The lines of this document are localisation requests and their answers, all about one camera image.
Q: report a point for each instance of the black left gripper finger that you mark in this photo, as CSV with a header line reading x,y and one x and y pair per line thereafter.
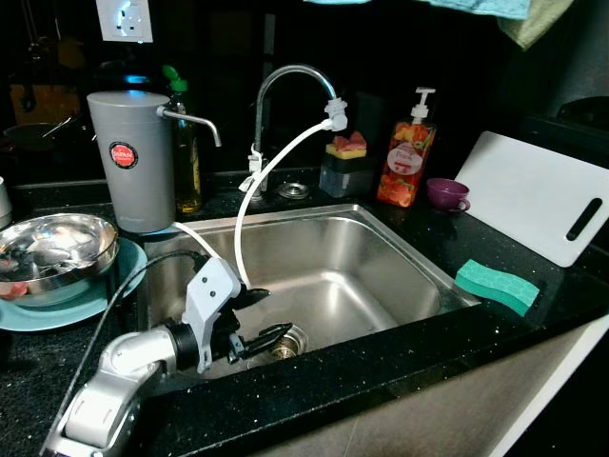
x,y
249,296
266,337

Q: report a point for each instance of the stainless steel bowl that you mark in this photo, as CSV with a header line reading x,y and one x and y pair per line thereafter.
x,y
57,249

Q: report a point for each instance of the metal sink drain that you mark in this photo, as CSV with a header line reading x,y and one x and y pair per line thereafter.
x,y
288,343

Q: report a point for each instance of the stainless steel sink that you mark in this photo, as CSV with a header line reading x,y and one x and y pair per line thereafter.
x,y
352,267

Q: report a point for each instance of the green-capped oil bottle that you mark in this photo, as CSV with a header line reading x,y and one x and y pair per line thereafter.
x,y
186,162

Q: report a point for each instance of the teal plate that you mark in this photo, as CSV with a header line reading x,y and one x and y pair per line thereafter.
x,y
67,309

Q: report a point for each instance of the grey water filter canister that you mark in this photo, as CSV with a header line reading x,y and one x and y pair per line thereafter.
x,y
128,171

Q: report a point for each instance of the red and yellow sponge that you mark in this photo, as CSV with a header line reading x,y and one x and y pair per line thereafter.
x,y
346,146

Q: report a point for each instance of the orange soap pump bottle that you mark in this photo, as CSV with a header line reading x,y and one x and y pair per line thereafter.
x,y
407,162

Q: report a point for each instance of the purple cup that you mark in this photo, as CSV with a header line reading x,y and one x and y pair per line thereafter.
x,y
445,193

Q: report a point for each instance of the green sponge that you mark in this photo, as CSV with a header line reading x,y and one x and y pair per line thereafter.
x,y
495,284

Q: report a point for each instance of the dark bowl with utensil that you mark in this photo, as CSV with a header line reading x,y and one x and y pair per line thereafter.
x,y
38,138

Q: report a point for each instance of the white cutting board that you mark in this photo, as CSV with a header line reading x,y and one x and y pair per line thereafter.
x,y
523,195

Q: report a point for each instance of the teal hanging towel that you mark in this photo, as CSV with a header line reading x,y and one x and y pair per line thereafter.
x,y
447,6

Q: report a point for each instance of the yellow-green hanging cloth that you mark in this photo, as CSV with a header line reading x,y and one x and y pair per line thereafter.
x,y
533,24

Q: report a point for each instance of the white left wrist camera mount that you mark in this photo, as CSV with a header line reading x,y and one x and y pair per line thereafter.
x,y
209,295

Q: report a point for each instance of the white wall socket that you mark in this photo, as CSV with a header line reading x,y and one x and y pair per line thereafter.
x,y
124,19

